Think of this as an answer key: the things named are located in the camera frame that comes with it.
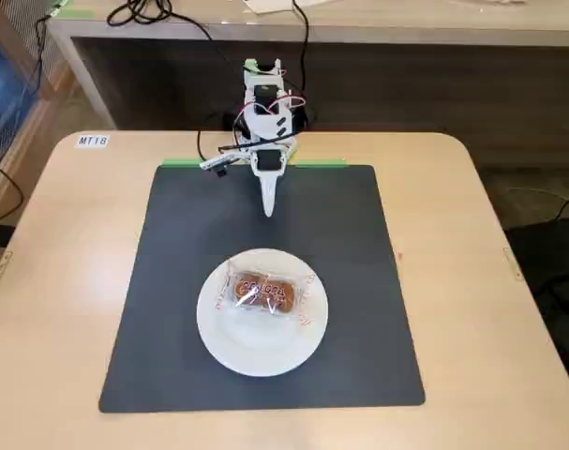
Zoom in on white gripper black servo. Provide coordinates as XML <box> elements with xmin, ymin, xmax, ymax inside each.
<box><xmin>247</xmin><ymin>146</ymin><xmax>289</xmax><ymax>218</ymax></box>

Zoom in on donuts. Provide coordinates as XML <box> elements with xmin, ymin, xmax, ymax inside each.
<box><xmin>214</xmin><ymin>260</ymin><xmax>316</xmax><ymax>332</ymax></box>

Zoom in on white round paper dish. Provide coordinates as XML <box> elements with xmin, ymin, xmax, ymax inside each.
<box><xmin>196</xmin><ymin>247</ymin><xmax>330</xmax><ymax>378</ymax></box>

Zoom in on dark grey table mat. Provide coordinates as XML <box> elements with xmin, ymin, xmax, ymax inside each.
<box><xmin>97</xmin><ymin>163</ymin><xmax>427</xmax><ymax>415</ymax></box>

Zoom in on white MT18 label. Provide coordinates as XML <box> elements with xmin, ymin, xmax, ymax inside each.
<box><xmin>75</xmin><ymin>134</ymin><xmax>110</xmax><ymax>149</ymax></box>

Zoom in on white paper sheet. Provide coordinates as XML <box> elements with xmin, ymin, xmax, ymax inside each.
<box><xmin>240</xmin><ymin>0</ymin><xmax>313</xmax><ymax>16</ymax></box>

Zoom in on long beige desk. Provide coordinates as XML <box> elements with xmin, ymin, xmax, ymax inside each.
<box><xmin>46</xmin><ymin>0</ymin><xmax>569</xmax><ymax>131</ymax></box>

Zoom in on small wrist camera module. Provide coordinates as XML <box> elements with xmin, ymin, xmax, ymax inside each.
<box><xmin>198</xmin><ymin>156</ymin><xmax>234</xmax><ymax>180</ymax></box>

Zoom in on coiled black cable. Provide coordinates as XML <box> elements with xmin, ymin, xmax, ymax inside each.
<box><xmin>106</xmin><ymin>0</ymin><xmax>216</xmax><ymax>44</ymax></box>

